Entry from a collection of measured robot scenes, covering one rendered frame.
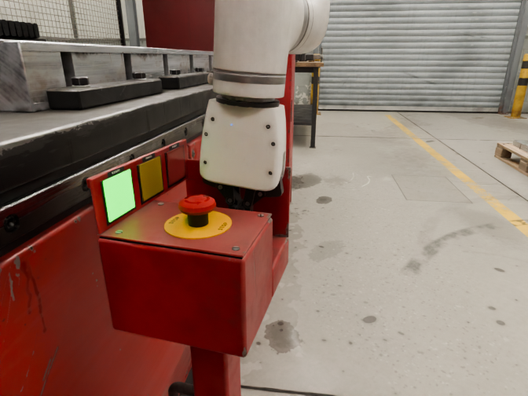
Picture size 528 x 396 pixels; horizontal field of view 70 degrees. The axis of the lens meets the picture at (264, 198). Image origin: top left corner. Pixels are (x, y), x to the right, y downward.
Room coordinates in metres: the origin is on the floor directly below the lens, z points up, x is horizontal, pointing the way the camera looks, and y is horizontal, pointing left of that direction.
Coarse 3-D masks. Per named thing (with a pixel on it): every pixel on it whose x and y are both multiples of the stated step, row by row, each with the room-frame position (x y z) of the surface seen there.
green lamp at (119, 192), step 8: (120, 176) 0.38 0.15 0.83; (128, 176) 0.39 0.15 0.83; (104, 184) 0.36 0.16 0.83; (112, 184) 0.37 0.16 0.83; (120, 184) 0.38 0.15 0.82; (128, 184) 0.39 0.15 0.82; (104, 192) 0.36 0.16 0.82; (112, 192) 0.37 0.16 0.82; (120, 192) 0.38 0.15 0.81; (128, 192) 0.39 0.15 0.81; (112, 200) 0.36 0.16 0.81; (120, 200) 0.38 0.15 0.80; (128, 200) 0.39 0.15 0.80; (112, 208) 0.36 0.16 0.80; (120, 208) 0.37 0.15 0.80; (128, 208) 0.39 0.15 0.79; (112, 216) 0.36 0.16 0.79
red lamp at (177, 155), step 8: (168, 152) 0.48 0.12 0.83; (176, 152) 0.50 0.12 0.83; (168, 160) 0.48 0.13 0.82; (176, 160) 0.50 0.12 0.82; (184, 160) 0.52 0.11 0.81; (168, 168) 0.47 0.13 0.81; (176, 168) 0.49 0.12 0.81; (184, 168) 0.51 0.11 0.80; (168, 176) 0.47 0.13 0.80; (176, 176) 0.49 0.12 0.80; (184, 176) 0.51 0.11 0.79
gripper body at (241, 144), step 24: (216, 96) 0.45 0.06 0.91; (216, 120) 0.44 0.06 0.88; (240, 120) 0.43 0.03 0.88; (264, 120) 0.42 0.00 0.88; (216, 144) 0.44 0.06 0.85; (240, 144) 0.43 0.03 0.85; (264, 144) 0.42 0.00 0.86; (216, 168) 0.44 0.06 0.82; (240, 168) 0.43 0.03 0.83; (264, 168) 0.42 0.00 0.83
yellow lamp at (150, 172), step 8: (152, 160) 0.44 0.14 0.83; (144, 168) 0.42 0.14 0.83; (152, 168) 0.44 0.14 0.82; (160, 168) 0.46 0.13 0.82; (144, 176) 0.42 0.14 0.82; (152, 176) 0.44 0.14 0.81; (160, 176) 0.45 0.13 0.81; (144, 184) 0.42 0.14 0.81; (152, 184) 0.44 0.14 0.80; (160, 184) 0.45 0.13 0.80; (144, 192) 0.42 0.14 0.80; (152, 192) 0.43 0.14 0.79; (144, 200) 0.42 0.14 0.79
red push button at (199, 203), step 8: (184, 200) 0.36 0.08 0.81; (192, 200) 0.36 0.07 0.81; (200, 200) 0.36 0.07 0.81; (208, 200) 0.36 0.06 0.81; (184, 208) 0.35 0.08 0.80; (192, 208) 0.35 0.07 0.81; (200, 208) 0.35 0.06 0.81; (208, 208) 0.35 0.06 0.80; (192, 216) 0.36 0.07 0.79; (200, 216) 0.36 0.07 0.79; (192, 224) 0.36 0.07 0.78; (200, 224) 0.36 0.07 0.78
